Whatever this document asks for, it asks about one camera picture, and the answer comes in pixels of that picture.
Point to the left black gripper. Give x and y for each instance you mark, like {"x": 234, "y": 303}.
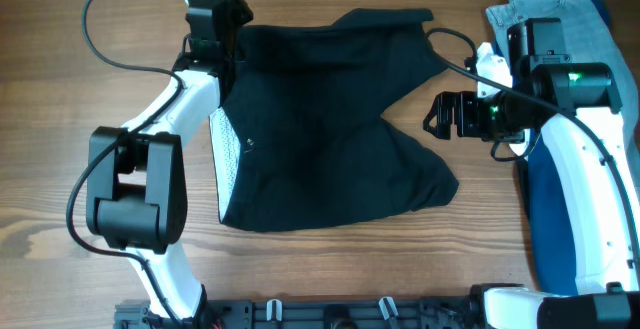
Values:
{"x": 242, "y": 13}

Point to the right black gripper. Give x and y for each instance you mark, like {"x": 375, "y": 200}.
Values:
{"x": 467, "y": 102}

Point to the black pants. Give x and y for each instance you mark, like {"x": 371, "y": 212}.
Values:
{"x": 300, "y": 140}

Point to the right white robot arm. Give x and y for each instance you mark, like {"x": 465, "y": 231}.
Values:
{"x": 585, "y": 140}

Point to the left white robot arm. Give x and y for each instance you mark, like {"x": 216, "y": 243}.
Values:
{"x": 135, "y": 179}

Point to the light blue jeans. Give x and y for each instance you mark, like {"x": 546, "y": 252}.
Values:
{"x": 587, "y": 39}

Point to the dark blue garment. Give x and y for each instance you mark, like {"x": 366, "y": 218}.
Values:
{"x": 552, "y": 239}

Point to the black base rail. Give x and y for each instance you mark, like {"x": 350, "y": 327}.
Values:
{"x": 387, "y": 312}

